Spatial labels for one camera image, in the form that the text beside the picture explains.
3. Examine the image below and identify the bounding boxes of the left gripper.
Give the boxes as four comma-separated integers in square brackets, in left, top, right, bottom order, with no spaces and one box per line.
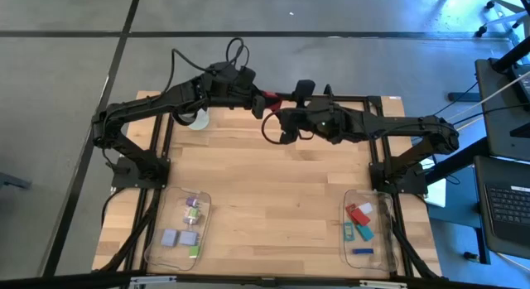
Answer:
[223,84,266,119]

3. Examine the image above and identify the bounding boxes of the teal box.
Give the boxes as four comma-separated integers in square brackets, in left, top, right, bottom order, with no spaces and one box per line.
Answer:
[355,224,376,243]
[342,221,356,243]

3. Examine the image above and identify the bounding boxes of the blue table leg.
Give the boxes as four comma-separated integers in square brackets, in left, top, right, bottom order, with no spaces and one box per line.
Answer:
[475,226,493,266]

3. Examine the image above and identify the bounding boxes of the black floor cable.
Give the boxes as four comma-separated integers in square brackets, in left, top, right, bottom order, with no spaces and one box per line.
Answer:
[408,80,481,135]

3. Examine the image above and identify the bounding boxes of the black aluminium table frame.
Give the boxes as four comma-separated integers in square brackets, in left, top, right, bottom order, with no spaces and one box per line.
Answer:
[123,84,442,282]

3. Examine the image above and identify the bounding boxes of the black cable bundle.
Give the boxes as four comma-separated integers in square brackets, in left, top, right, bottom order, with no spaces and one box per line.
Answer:
[99,188,163,273]
[388,214,441,280]

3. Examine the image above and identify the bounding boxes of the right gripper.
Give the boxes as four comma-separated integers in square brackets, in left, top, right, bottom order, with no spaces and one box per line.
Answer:
[283,79,328,135]

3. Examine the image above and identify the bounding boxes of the black crossbar silver brackets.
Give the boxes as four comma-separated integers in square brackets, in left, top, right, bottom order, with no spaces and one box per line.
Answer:
[0,271,530,289]

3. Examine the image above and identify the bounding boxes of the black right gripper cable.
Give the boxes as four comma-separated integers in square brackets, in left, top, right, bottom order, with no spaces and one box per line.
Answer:
[261,109,289,146]

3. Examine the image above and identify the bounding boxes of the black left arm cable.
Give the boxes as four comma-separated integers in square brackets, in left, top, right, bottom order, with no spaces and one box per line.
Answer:
[163,36,252,95]

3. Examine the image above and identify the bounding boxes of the red square box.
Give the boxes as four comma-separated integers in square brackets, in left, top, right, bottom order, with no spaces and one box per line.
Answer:
[262,90,283,113]

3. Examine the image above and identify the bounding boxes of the red box green window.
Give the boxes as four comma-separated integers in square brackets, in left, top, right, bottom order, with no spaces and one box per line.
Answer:
[350,207,373,228]

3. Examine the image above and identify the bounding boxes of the grey office chair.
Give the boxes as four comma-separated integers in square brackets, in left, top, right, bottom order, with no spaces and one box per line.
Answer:
[475,0,530,38]

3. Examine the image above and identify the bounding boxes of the grey floor object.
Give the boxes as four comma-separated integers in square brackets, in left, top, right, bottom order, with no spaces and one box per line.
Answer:
[0,171,32,191]

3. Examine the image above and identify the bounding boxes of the black desk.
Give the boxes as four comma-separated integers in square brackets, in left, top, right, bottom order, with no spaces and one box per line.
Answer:
[447,56,530,162]

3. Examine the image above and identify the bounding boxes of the white cable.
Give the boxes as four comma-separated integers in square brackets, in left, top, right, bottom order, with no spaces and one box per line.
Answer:
[446,70,530,127]

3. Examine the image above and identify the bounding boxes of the lavender wall charger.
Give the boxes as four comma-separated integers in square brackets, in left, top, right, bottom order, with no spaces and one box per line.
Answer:
[159,228,180,248]
[178,229,200,247]
[182,206,203,228]

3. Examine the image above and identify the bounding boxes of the clear plastic bin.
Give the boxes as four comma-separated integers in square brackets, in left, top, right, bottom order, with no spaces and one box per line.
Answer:
[143,185,212,272]
[338,188,399,268]

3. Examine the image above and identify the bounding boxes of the black laptop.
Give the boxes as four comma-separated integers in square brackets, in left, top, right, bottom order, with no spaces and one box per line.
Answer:
[474,155,530,259]

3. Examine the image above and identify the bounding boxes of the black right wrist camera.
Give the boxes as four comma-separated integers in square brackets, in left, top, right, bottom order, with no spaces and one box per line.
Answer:
[279,129,300,146]

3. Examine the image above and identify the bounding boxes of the black diagonal bar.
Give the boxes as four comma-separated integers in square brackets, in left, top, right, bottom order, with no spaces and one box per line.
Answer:
[490,35,530,74]
[426,136,490,185]

